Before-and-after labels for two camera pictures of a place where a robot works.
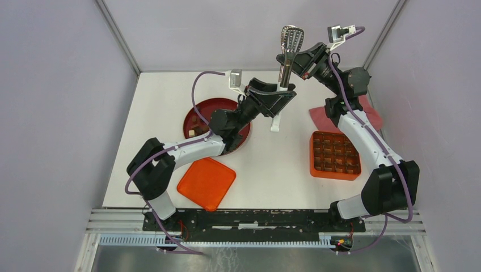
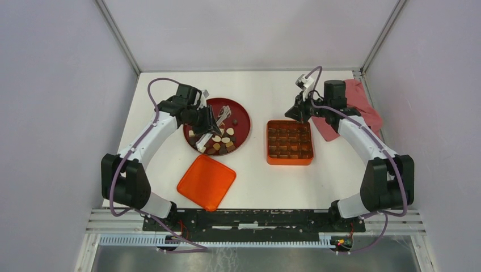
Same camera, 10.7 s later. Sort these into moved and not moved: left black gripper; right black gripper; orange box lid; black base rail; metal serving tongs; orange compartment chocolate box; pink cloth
Moved: right black gripper; orange compartment chocolate box; metal serving tongs; left black gripper
Not moved: black base rail; pink cloth; orange box lid
